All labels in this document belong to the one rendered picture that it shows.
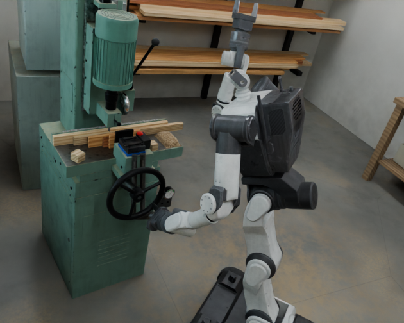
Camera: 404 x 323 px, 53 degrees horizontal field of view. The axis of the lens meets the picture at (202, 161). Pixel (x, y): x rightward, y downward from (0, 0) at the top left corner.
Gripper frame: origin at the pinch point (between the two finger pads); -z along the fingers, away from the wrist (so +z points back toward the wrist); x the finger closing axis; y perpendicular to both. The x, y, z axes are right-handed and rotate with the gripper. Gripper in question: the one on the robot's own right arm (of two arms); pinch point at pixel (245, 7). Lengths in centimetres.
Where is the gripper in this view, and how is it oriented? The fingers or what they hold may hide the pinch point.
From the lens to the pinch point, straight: 195.7
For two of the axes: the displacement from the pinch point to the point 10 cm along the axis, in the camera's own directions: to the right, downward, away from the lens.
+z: -1.8, 9.5, 2.6
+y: -5.4, -3.1, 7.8
